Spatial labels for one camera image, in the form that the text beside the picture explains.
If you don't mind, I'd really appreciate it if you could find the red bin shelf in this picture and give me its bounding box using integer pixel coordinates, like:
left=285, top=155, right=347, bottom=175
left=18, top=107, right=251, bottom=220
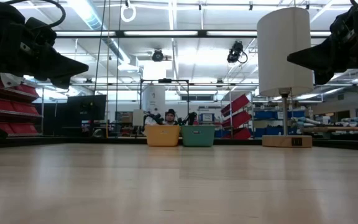
left=0, top=72, right=42, bottom=138

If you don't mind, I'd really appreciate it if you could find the black background monitor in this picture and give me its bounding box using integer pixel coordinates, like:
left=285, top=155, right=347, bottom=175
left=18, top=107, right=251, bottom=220
left=67, top=95, right=108, bottom=122

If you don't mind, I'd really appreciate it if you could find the black ceiling dome camera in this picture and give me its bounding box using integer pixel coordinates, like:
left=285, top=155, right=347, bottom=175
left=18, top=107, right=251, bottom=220
left=152, top=49, right=165, bottom=63

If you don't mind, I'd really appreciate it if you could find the silver ventilation duct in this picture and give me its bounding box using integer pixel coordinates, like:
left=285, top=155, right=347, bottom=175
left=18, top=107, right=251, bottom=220
left=67, top=0, right=132, bottom=65

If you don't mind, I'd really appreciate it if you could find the blue white box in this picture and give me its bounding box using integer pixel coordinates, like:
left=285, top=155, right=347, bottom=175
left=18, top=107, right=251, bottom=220
left=199, top=112, right=216, bottom=124

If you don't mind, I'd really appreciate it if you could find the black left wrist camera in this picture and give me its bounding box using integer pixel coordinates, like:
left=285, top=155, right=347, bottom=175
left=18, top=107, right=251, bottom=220
left=23, top=17, right=58, bottom=47

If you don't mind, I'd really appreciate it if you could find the white background box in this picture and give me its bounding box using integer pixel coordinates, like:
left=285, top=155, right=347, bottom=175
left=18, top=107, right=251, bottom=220
left=132, top=109, right=145, bottom=127

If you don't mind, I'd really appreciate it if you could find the teal plastic bin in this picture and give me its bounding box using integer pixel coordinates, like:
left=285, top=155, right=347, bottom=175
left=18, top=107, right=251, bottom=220
left=181, top=124, right=216, bottom=147

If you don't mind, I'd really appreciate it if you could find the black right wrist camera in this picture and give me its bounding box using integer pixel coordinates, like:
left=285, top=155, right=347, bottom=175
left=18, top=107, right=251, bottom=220
left=329, top=11, right=356, bottom=43

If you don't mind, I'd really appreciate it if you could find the red bin rack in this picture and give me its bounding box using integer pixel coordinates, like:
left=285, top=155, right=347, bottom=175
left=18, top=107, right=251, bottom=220
left=220, top=93, right=253, bottom=140

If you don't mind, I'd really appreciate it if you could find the white cylindrical tank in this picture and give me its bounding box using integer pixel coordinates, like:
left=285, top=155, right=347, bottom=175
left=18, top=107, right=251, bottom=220
left=142, top=83, right=167, bottom=116

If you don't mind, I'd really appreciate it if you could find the wooden background table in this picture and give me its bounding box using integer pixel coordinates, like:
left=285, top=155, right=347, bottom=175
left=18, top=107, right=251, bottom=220
left=301, top=125, right=358, bottom=132

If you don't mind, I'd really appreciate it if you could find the white shade lamp wooden base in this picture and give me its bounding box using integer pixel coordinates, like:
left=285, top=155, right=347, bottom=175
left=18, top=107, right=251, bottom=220
left=257, top=6, right=314, bottom=148

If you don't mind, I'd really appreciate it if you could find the black aluminium table frame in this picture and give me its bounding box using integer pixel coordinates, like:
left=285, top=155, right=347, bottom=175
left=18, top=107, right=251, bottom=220
left=0, top=136, right=358, bottom=152

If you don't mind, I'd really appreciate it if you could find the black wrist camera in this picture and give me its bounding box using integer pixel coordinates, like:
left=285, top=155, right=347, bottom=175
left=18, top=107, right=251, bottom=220
left=329, top=11, right=356, bottom=43
left=23, top=17, right=58, bottom=47

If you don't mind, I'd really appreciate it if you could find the black ceiling camera with cable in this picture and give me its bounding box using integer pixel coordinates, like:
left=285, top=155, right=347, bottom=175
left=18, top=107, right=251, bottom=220
left=226, top=40, right=249, bottom=65

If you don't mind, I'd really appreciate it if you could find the black rig frame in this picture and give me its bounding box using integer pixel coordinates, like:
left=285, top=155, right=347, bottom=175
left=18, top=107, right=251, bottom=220
left=139, top=78, right=190, bottom=126

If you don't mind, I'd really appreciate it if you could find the blue bin shelf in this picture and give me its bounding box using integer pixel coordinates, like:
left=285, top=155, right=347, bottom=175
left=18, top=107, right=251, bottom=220
left=252, top=108, right=306, bottom=138

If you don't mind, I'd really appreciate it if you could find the white hanging ring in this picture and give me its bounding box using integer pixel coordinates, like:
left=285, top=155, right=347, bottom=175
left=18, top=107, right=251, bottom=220
left=120, top=2, right=137, bottom=23

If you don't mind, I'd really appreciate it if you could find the yellow plastic bin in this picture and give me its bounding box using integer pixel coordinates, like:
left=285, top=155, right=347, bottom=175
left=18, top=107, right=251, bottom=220
left=144, top=124, right=181, bottom=147

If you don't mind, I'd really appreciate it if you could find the person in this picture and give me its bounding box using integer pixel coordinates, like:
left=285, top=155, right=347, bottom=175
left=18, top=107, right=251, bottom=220
left=163, top=108, right=178, bottom=126

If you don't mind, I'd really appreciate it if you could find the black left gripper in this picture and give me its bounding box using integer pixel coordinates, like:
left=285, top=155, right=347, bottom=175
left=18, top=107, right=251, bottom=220
left=0, top=40, right=90, bottom=90

